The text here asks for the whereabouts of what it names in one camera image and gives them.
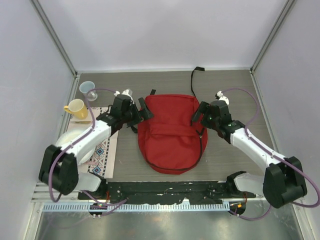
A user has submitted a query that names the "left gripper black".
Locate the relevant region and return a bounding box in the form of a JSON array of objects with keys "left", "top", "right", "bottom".
[{"left": 121, "top": 98, "right": 154, "bottom": 128}]

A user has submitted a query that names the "red backpack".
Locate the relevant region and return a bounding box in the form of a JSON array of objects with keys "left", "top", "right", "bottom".
[{"left": 131, "top": 90, "right": 208, "bottom": 175}]

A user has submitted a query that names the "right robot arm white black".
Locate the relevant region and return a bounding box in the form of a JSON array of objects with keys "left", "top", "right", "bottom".
[{"left": 191, "top": 100, "right": 308, "bottom": 209}]

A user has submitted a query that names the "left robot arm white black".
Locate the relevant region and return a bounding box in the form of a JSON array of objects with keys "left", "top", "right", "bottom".
[{"left": 38, "top": 93, "right": 154, "bottom": 200}]

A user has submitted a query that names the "patterned placemat cloth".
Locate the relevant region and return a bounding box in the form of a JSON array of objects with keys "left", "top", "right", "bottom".
[{"left": 55, "top": 115, "right": 118, "bottom": 179}]

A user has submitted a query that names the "light blue cup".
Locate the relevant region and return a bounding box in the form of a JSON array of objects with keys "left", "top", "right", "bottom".
[{"left": 79, "top": 81, "right": 98, "bottom": 102}]

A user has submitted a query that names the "yellow mug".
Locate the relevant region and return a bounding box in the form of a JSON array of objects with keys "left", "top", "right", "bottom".
[{"left": 63, "top": 99, "right": 88, "bottom": 120}]

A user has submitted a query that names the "white paper plate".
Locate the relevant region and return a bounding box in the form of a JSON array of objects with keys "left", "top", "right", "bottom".
[{"left": 55, "top": 127, "right": 95, "bottom": 165}]

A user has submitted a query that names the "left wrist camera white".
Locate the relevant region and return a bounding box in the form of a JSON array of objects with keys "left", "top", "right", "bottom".
[{"left": 114, "top": 88, "right": 133, "bottom": 98}]

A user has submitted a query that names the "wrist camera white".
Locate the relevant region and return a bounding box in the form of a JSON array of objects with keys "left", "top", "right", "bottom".
[
  {"left": 114, "top": 88, "right": 133, "bottom": 98},
  {"left": 215, "top": 90, "right": 230, "bottom": 105}
]

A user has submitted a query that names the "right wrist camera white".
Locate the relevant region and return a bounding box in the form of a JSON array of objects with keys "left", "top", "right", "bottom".
[{"left": 215, "top": 90, "right": 230, "bottom": 105}]

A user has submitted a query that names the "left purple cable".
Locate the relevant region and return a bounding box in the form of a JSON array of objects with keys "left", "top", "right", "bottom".
[{"left": 49, "top": 88, "right": 121, "bottom": 203}]

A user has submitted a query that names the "purple cable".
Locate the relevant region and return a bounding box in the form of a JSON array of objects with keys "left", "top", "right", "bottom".
[
  {"left": 217, "top": 87, "right": 320, "bottom": 221},
  {"left": 49, "top": 88, "right": 121, "bottom": 203}
]

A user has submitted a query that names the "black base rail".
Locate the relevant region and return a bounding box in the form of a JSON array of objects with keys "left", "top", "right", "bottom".
[{"left": 90, "top": 181, "right": 256, "bottom": 205}]

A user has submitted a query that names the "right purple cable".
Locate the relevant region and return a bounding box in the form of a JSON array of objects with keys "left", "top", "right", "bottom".
[{"left": 217, "top": 87, "right": 320, "bottom": 221}]

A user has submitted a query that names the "white cable duct strip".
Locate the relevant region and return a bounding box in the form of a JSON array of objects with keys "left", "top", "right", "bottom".
[{"left": 42, "top": 201, "right": 230, "bottom": 213}]

